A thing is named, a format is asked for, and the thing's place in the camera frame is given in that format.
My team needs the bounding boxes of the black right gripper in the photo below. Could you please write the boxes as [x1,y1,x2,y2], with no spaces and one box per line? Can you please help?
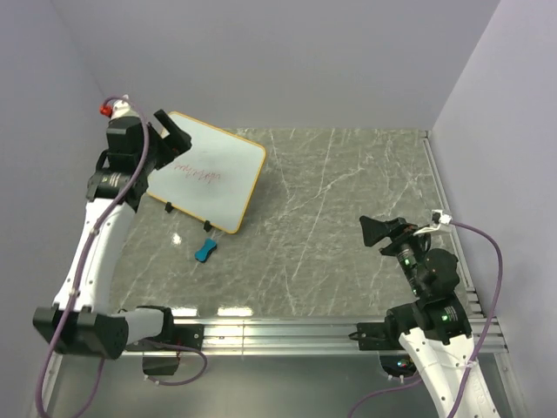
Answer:
[358,214,433,296]

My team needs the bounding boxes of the yellow framed whiteboard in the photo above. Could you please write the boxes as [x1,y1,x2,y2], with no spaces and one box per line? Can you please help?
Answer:
[147,111,266,234]

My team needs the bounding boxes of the blue whiteboard eraser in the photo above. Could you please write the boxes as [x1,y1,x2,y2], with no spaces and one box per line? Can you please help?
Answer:
[194,239,218,263]

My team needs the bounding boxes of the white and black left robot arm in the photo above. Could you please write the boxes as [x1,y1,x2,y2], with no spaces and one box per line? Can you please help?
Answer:
[32,109,191,360]

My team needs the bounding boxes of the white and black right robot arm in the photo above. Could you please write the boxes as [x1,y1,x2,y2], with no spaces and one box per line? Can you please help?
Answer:
[349,210,500,417]

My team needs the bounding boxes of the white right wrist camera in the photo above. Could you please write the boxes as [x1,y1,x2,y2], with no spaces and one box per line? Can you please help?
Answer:
[413,210,453,236]

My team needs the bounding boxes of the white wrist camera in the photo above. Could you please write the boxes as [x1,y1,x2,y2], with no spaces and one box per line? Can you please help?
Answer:
[413,210,453,236]
[99,94,139,120]

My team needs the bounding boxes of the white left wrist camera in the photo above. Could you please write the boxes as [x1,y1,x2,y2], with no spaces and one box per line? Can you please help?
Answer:
[99,94,139,120]

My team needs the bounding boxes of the aluminium right side rail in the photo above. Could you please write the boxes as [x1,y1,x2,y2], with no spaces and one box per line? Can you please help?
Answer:
[419,131,484,318]

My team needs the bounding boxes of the aluminium rail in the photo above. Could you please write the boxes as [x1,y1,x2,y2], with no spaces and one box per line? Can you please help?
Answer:
[419,131,484,318]
[34,316,509,354]

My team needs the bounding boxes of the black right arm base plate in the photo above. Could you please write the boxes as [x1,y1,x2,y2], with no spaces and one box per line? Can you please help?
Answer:
[348,322,402,351]

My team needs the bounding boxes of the aluminium front rail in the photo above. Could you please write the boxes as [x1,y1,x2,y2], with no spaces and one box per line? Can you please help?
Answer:
[34,316,509,354]

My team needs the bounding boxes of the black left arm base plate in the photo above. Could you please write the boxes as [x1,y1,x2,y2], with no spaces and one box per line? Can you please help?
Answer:
[126,324,205,351]

